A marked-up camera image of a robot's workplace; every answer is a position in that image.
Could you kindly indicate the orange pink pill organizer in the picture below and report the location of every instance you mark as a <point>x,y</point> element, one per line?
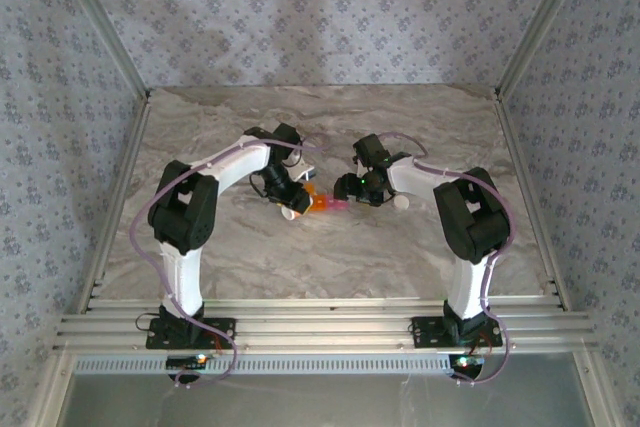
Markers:
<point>325,203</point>

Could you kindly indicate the white ribbed bottle cap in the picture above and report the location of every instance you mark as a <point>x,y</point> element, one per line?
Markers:
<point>401,202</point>

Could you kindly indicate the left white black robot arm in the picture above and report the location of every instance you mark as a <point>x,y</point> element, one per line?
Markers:
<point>182,277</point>

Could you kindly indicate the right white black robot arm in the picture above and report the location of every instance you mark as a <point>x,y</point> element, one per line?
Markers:
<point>470,287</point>

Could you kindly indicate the small circuit board with LED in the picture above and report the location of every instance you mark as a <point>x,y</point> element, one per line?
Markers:
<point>467,363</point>
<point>187,362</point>

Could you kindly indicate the grey metal panel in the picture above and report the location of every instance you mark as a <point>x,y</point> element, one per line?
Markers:
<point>325,402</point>

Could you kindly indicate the aluminium frame rail beam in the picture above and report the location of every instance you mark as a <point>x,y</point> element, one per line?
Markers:
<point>325,327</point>

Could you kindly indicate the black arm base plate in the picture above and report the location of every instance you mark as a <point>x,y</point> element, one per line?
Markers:
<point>430,332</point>
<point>220,332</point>

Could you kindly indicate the aluminium table side rail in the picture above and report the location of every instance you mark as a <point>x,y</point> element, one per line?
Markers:
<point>532,197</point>
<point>116,197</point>

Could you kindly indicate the aluminium frame post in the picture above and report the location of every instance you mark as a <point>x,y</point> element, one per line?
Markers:
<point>539,32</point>
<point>107,32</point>

